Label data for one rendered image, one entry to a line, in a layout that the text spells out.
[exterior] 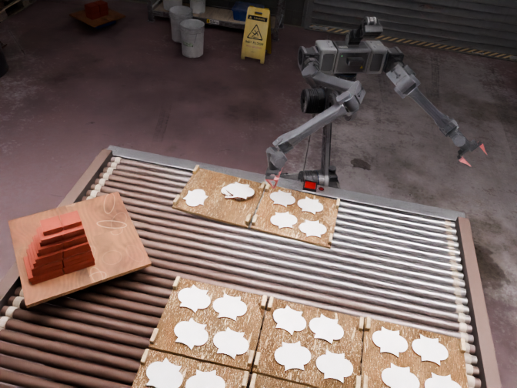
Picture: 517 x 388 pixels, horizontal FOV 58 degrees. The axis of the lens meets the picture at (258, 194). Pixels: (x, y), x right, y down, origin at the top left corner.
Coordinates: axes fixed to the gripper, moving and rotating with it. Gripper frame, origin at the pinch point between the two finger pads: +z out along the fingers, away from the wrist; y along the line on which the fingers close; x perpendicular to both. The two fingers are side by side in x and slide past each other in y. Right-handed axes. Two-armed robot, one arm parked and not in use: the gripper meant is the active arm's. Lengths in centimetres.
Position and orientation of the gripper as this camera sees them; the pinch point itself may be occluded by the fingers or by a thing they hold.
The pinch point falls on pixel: (275, 182)
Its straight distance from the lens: 244.6
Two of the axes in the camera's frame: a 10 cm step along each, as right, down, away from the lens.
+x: -9.6, -0.5, 2.6
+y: 2.4, -6.1, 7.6
